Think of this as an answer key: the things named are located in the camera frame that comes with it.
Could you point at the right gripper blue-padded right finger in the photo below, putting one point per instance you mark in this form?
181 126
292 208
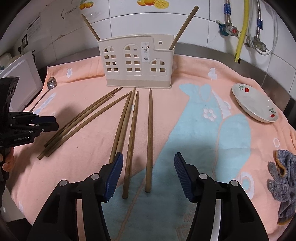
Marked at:
239 219

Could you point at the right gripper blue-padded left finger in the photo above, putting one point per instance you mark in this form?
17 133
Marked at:
57 219

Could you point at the wooden chopstick lone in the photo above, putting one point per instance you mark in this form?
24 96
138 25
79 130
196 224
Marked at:
90 27

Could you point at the person's left hand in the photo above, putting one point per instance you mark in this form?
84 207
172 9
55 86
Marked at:
8 161

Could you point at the white appliance box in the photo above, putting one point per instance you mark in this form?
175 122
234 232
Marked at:
29 83

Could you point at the grey knitted cloth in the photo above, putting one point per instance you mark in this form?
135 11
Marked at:
282 184

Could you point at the peach printed towel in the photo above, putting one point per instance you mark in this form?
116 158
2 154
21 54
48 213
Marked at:
219 121

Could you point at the white plate with red fruit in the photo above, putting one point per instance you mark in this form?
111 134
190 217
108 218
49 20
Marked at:
255 103

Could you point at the small orange fruit sticker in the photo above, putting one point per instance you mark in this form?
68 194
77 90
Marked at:
84 4

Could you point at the cream plastic utensil holder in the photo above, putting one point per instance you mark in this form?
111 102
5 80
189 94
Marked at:
143 60

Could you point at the steel angle valve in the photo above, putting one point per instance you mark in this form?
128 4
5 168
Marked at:
255 43

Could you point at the steel slotted spoon black handle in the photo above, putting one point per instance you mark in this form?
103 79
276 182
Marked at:
51 84

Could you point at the black wall socket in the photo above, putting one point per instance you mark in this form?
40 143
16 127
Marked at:
24 41

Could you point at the orange fruit wall sticker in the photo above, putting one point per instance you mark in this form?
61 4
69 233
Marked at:
159 4

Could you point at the red-handled water valve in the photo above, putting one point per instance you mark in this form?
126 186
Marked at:
227 29

